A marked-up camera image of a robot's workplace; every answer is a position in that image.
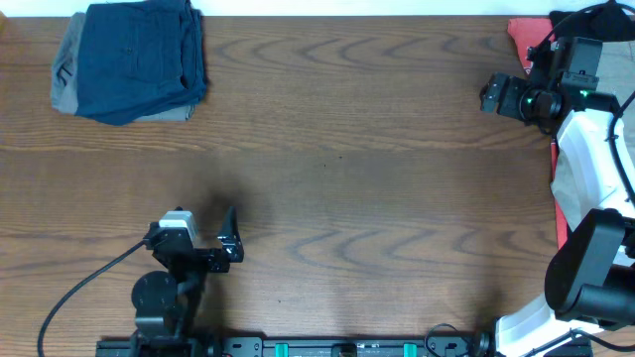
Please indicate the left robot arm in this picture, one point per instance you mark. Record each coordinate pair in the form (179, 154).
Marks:
(167, 301)

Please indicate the folded grey shorts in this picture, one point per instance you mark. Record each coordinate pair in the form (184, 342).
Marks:
(63, 72)

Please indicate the dark blue shorts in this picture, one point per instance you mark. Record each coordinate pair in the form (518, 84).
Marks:
(139, 58)

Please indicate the beige khaki shorts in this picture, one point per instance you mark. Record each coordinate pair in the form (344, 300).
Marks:
(615, 64)

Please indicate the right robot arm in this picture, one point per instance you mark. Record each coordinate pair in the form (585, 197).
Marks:
(589, 284)

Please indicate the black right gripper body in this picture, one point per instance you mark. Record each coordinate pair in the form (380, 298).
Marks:
(494, 94)

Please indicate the black garment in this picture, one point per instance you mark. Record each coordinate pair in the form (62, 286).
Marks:
(607, 23)

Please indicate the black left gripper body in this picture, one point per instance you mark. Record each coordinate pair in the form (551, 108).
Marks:
(208, 254)

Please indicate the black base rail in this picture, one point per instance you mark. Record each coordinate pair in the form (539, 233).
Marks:
(257, 347)

